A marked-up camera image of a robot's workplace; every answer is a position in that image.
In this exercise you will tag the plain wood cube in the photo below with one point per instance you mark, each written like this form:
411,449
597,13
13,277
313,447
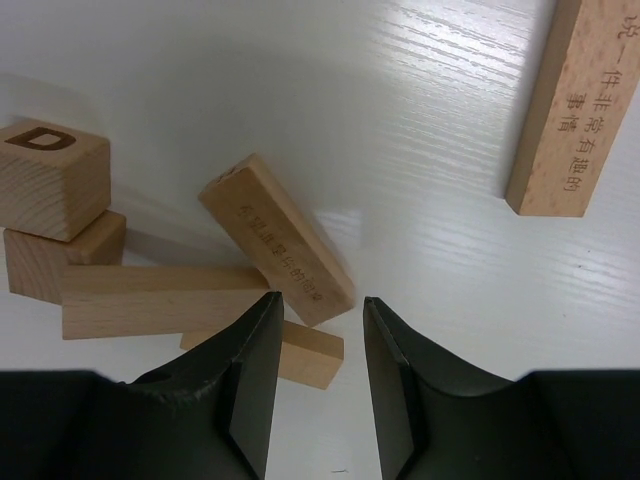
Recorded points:
35,264

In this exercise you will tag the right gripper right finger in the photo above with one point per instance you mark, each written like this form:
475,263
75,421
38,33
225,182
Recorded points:
438,416

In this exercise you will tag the plain long wood block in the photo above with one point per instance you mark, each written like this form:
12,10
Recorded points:
122,301

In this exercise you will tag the wood cube with letter D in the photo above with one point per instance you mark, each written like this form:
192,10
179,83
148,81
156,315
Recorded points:
55,180

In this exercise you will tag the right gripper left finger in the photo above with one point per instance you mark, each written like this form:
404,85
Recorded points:
205,415

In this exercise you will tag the engraved long wood block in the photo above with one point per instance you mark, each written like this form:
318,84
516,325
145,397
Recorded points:
258,214
587,77

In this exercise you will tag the lower long wood block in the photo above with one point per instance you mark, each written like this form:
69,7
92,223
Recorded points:
307,356

